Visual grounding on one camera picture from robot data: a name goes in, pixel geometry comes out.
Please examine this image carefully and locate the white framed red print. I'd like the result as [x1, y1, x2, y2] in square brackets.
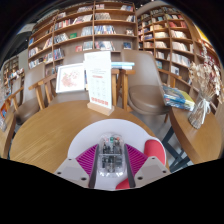
[55, 62, 87, 94]

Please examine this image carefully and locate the white mouse pad red rest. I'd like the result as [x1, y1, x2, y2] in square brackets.
[67, 118, 168, 191]

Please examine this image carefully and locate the round wooden side table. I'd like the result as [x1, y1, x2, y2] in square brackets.
[0, 114, 16, 159]
[163, 105, 224, 173]

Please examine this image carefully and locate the glass vase with beige flowers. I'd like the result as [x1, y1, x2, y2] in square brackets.
[187, 43, 224, 130]

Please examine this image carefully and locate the stack of pale books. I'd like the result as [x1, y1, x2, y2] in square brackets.
[110, 61, 136, 71]

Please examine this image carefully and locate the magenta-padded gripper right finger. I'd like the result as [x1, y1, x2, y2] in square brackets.
[123, 143, 172, 189]

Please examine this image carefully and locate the distant wooden bookshelf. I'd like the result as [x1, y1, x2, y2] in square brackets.
[2, 56, 21, 88]

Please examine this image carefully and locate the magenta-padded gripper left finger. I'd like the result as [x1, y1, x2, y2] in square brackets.
[53, 143, 100, 189]

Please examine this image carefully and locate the blue and yellow book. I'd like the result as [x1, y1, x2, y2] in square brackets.
[162, 85, 196, 112]

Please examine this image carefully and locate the beige chair with wooden arms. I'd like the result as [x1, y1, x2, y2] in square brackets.
[118, 49, 183, 124]
[8, 63, 46, 126]
[28, 49, 119, 111]

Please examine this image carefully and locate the transparent computer mouse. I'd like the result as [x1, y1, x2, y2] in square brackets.
[97, 133, 128, 178]

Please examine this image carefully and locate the white sign on wooden stand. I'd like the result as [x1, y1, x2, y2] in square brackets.
[83, 50, 115, 117]

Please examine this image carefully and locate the wide wooden bookshelf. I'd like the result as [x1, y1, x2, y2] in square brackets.
[27, 1, 138, 76]

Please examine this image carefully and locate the curved wooden bookshelf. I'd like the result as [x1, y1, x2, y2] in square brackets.
[136, 6, 224, 98]

